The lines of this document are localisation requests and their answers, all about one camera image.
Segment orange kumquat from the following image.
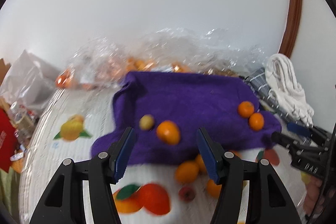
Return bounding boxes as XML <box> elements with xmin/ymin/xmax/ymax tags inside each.
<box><xmin>237</xmin><ymin>101</ymin><xmax>255</xmax><ymax>119</ymax></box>

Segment round brownish-green fruit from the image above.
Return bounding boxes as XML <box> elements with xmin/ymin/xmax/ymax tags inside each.
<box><xmin>139</xmin><ymin>114</ymin><xmax>155</xmax><ymax>131</ymax></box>

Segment large oval orange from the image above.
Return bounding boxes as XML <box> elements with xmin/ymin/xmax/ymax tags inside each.
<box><xmin>156</xmin><ymin>121</ymin><xmax>181</xmax><ymax>145</ymax></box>

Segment person's right hand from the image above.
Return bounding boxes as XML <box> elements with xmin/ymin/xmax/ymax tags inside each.
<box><xmin>303</xmin><ymin>177</ymin><xmax>324</xmax><ymax>214</ymax></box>

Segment orange tangerine front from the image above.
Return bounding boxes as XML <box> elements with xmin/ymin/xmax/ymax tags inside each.
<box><xmin>206</xmin><ymin>179</ymin><xmax>222</xmax><ymax>199</ymax></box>

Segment white rolled towel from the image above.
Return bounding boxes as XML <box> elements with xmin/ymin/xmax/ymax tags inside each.
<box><xmin>265</xmin><ymin>53</ymin><xmax>314</xmax><ymax>127</ymax></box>

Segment grey checked cloth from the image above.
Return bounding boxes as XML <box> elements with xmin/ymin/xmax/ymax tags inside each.
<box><xmin>244</xmin><ymin>67</ymin><xmax>298</xmax><ymax>123</ymax></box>

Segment small orange tangerine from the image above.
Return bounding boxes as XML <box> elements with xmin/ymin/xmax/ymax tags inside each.
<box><xmin>195</xmin><ymin>154</ymin><xmax>207</xmax><ymax>174</ymax></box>

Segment small red apple-like fruit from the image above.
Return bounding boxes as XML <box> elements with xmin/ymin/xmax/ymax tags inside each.
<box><xmin>178</xmin><ymin>186</ymin><xmax>196</xmax><ymax>202</ymax></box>

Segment red paper bag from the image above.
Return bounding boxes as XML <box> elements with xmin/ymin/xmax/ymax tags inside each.
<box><xmin>0</xmin><ymin>109</ymin><xmax>18</xmax><ymax>173</ymax></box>

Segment round orange tangerine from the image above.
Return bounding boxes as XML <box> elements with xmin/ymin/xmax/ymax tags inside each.
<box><xmin>174</xmin><ymin>161</ymin><xmax>199</xmax><ymax>185</ymax></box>

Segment clear plastic bag right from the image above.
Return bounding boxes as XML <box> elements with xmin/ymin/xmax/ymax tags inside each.
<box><xmin>127</xmin><ymin>28</ymin><xmax>267</xmax><ymax>77</ymax></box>

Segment translucent white plastic bag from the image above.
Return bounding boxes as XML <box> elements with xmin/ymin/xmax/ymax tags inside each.
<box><xmin>1</xmin><ymin>51</ymin><xmax>60</xmax><ymax>115</ymax></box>

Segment purple towel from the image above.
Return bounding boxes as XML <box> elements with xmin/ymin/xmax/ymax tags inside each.
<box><xmin>91</xmin><ymin>72</ymin><xmax>281</xmax><ymax>165</ymax></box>

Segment clear plastic bag of oranges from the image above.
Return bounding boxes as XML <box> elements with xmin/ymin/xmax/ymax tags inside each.
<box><xmin>55</xmin><ymin>38</ymin><xmax>129</xmax><ymax>90</ymax></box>

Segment brown wooden door frame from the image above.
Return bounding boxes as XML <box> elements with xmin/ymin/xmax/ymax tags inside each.
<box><xmin>278</xmin><ymin>0</ymin><xmax>302</xmax><ymax>58</ymax></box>

